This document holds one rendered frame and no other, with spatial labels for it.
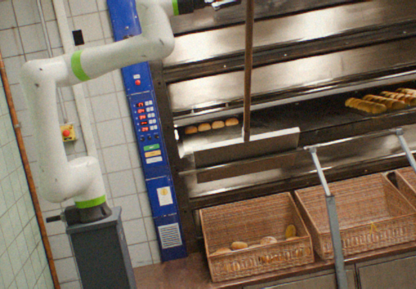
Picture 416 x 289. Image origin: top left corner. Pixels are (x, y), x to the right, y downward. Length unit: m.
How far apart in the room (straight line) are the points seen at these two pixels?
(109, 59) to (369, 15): 1.85
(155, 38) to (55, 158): 0.57
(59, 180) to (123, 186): 1.28
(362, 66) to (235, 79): 0.76
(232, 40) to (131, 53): 1.35
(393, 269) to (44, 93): 2.01
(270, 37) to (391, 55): 0.73
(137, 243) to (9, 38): 1.40
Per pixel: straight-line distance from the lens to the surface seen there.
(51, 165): 2.06
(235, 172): 3.05
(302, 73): 3.31
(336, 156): 3.42
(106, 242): 2.22
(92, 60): 2.05
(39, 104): 2.03
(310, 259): 3.00
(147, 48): 1.92
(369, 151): 3.47
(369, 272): 3.08
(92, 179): 2.19
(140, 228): 3.37
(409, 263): 3.14
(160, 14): 1.92
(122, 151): 3.27
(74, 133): 3.21
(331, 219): 2.85
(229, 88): 3.23
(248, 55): 2.25
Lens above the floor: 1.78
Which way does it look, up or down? 10 degrees down
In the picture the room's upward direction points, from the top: 11 degrees counter-clockwise
